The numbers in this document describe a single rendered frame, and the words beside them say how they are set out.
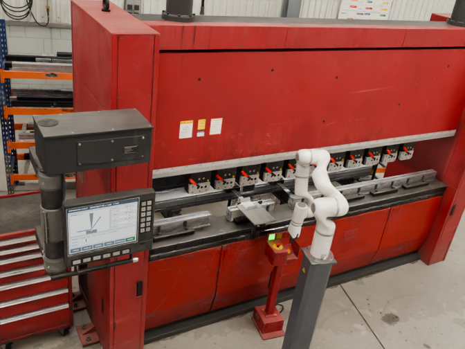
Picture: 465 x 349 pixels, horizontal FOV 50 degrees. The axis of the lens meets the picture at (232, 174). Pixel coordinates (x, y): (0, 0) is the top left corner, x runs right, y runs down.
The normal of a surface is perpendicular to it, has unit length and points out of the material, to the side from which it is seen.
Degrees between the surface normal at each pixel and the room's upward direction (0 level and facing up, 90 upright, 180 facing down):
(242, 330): 0
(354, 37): 90
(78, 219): 90
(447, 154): 90
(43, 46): 90
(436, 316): 0
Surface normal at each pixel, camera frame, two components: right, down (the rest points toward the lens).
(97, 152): 0.49, 0.45
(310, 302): 0.27, 0.48
